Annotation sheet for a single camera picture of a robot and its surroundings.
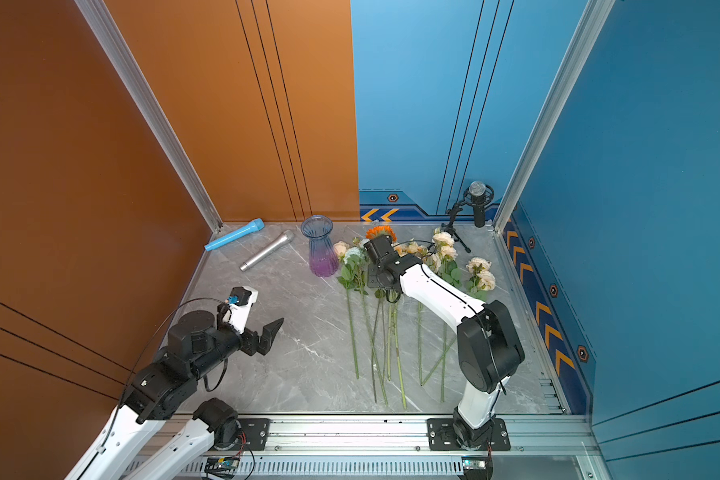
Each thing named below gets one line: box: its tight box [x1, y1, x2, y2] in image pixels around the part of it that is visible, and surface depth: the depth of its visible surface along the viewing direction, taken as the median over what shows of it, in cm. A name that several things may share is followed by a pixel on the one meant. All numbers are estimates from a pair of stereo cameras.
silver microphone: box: [239, 230, 295, 272], surface depth 113 cm
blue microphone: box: [204, 218, 265, 252], surface depth 118 cm
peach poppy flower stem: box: [418, 298, 424, 387], surface depth 91 cm
